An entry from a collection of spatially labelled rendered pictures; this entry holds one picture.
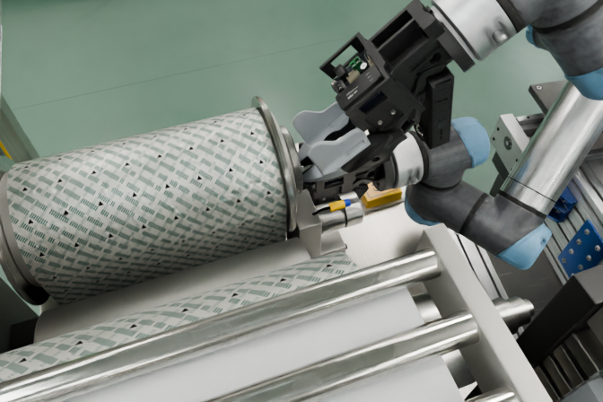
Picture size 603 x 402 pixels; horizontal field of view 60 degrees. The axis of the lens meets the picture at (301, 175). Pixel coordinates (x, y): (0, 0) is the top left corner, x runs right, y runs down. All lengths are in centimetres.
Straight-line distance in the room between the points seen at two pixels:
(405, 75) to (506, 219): 36
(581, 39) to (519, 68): 228
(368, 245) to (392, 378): 67
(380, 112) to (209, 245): 21
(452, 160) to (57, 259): 51
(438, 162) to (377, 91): 27
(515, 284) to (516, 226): 97
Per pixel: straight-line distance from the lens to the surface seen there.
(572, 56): 55
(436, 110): 55
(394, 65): 50
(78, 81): 275
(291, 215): 51
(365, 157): 53
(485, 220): 81
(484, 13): 49
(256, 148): 49
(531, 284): 179
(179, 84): 258
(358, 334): 26
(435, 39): 49
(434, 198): 81
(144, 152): 50
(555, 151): 81
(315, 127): 56
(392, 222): 94
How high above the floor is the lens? 168
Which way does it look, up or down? 52 degrees down
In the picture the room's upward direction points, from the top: straight up
